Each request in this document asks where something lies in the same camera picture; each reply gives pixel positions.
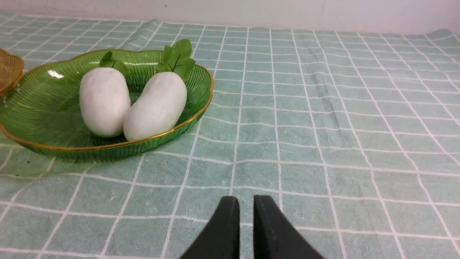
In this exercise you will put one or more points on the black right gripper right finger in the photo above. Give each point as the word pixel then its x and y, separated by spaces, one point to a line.
pixel 273 235

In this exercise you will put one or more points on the green glass plate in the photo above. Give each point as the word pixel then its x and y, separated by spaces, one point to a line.
pixel 42 112

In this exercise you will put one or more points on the green checkered tablecloth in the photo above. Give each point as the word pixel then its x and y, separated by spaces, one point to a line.
pixel 354 135

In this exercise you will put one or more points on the amber glass plate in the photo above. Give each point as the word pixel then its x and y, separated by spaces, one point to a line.
pixel 11 69

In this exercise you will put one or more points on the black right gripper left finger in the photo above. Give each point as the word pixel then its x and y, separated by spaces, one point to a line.
pixel 220 239

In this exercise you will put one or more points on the white radish with leaves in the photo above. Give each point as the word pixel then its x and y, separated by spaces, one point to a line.
pixel 163 99

